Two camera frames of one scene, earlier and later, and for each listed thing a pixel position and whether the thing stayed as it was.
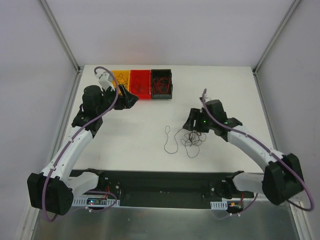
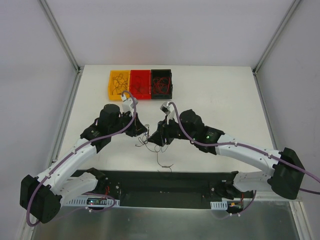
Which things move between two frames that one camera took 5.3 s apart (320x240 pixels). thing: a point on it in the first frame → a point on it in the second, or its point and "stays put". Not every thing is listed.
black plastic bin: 161,84 stays put
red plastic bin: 140,83 stays put
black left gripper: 122,95 → 132,124
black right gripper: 194,119 → 164,131
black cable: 120,80 stays put
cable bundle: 191,141 → 157,148
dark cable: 138,86 stays put
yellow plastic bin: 123,77 stays put
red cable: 161,85 stays put
